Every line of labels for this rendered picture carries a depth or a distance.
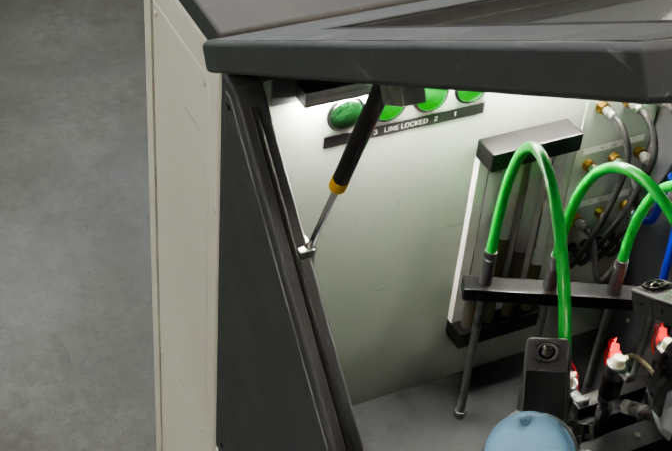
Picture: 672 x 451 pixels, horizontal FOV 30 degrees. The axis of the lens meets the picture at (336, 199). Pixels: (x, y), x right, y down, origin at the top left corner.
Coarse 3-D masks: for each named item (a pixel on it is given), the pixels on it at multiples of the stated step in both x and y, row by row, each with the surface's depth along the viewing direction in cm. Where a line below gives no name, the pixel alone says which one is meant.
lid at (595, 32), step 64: (448, 0) 145; (512, 0) 137; (576, 0) 136; (640, 0) 122; (256, 64) 129; (320, 64) 114; (384, 64) 102; (448, 64) 92; (512, 64) 84; (576, 64) 77; (640, 64) 72
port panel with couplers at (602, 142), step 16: (592, 112) 173; (608, 112) 171; (624, 112) 176; (592, 128) 175; (608, 128) 177; (640, 128) 180; (592, 144) 177; (608, 144) 179; (640, 144) 182; (576, 160) 178; (592, 160) 179; (608, 160) 181; (640, 160) 181; (576, 176) 180; (608, 176) 183; (592, 192) 184; (608, 192) 186; (624, 192) 187; (592, 208) 186; (576, 224) 184; (592, 224) 189; (608, 224) 185; (624, 224) 192; (576, 240) 189
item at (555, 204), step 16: (528, 144) 147; (512, 160) 155; (544, 160) 141; (512, 176) 158; (544, 176) 139; (496, 208) 163; (560, 208) 136; (496, 224) 165; (560, 224) 135; (496, 240) 167; (560, 240) 134; (496, 256) 169; (560, 256) 133; (560, 272) 133; (560, 288) 132; (560, 304) 132; (560, 320) 132; (560, 336) 132
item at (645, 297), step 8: (656, 280) 135; (664, 280) 135; (632, 288) 135; (640, 288) 134; (648, 288) 133; (656, 288) 133; (664, 288) 133; (632, 296) 135; (640, 296) 133; (648, 296) 132; (656, 296) 131; (664, 296) 131; (640, 304) 134; (648, 304) 132; (656, 304) 131; (664, 304) 130; (640, 312) 134; (648, 312) 133; (656, 312) 131; (664, 312) 130; (664, 320) 130
